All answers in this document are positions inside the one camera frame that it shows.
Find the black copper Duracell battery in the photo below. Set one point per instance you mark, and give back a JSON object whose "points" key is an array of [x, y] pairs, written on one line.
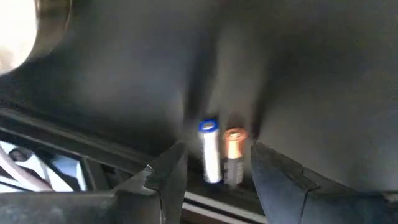
{"points": [[234, 155]]}

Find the white AA battery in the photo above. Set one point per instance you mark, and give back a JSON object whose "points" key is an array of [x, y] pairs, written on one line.
{"points": [[210, 152]]}

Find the white globe brass lamp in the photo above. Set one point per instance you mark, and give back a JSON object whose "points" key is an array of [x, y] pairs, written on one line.
{"points": [[15, 31]]}

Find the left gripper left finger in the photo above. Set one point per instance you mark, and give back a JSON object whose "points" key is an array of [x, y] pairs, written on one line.
{"points": [[93, 208]]}

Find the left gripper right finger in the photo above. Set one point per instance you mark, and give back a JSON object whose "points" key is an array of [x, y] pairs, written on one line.
{"points": [[295, 202]]}

